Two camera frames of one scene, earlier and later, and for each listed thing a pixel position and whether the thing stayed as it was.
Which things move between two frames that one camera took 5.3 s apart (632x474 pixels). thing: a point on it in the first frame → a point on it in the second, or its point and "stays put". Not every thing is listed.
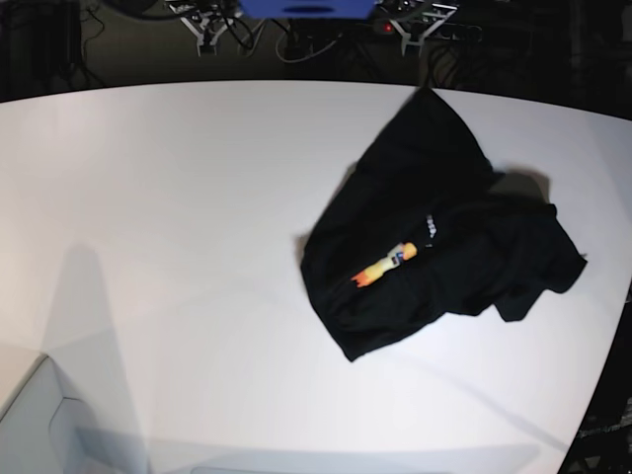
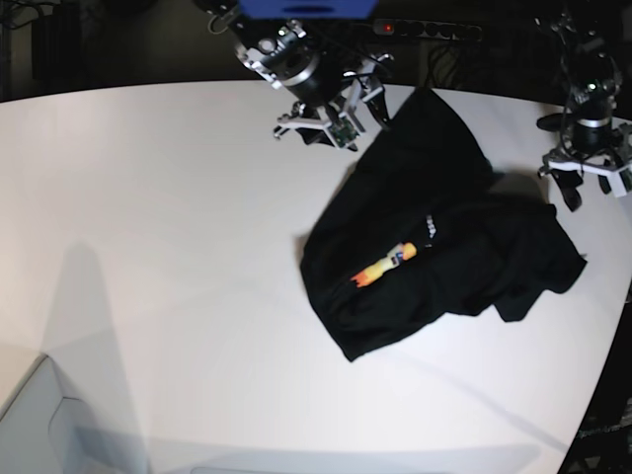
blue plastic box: x=309 y=9 stays put
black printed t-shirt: x=428 y=229 stays put
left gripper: x=409 y=39 → x=604 y=149
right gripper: x=205 y=19 → x=327 y=117
